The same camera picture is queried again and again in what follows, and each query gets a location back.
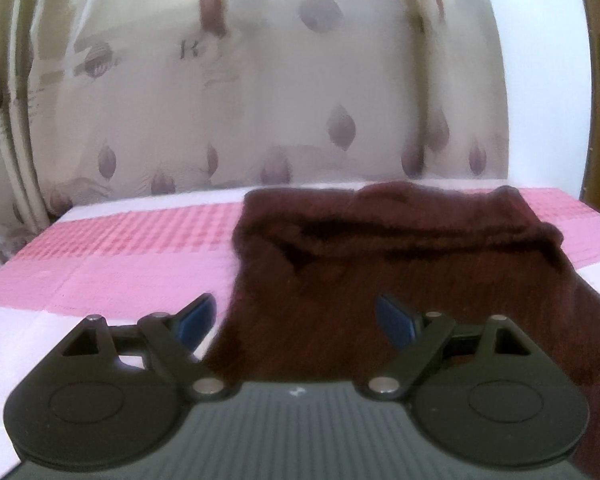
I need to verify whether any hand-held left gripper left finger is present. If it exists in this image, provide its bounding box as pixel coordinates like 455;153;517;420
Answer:
55;293;241;402

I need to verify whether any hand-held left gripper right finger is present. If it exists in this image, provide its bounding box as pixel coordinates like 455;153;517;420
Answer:
356;295;535;402

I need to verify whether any dark maroon garment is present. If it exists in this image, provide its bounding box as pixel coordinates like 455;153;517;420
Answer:
203;182;600;413

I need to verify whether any pink checkered blanket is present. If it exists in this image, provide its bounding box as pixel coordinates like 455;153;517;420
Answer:
0;186;600;311

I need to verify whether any beige leaf print curtain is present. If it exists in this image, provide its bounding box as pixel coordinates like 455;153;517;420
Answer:
0;0;512;241

